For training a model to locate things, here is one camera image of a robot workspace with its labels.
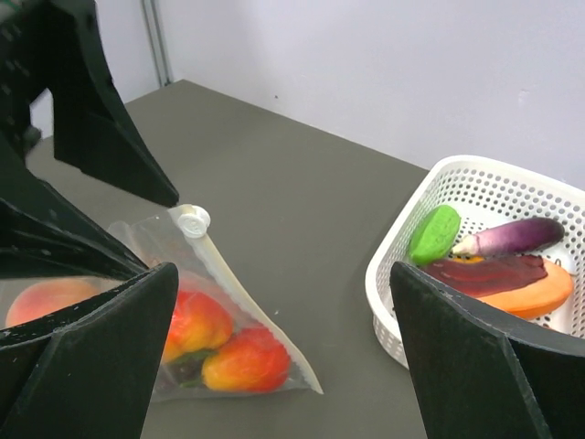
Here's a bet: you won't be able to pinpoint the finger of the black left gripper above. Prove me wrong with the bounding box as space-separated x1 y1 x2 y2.
1 136 147 280

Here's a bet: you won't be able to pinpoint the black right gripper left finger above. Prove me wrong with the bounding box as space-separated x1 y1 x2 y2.
1 262 178 438

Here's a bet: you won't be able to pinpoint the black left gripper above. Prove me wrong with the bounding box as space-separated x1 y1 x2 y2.
1 1 179 206

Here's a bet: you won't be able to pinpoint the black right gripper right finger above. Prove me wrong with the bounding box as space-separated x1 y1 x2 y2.
389 262 584 438

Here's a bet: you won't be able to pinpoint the clear zip top bag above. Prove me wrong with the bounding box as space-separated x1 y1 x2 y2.
0 203 324 403

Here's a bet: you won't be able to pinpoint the fake peach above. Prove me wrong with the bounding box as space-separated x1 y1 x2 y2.
5 278 100 327

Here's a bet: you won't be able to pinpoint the dark purple fake grapes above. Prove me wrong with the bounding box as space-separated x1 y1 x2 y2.
155 349 216 391

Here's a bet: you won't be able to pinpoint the fake papaya half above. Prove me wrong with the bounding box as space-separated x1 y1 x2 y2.
421 255 574 320

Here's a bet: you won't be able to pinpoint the purple fake eggplant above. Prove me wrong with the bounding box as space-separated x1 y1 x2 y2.
452 217 565 257

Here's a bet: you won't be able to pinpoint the green fake vegetable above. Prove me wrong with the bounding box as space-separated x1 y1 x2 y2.
408 205 462 265

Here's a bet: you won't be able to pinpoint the red yellow fake mango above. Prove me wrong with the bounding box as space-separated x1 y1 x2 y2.
201 326 291 392

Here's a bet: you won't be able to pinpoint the white perforated plastic basket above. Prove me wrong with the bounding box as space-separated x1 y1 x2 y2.
365 155 584 367

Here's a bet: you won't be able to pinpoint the aluminium frame post left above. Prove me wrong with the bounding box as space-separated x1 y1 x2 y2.
141 0 173 88

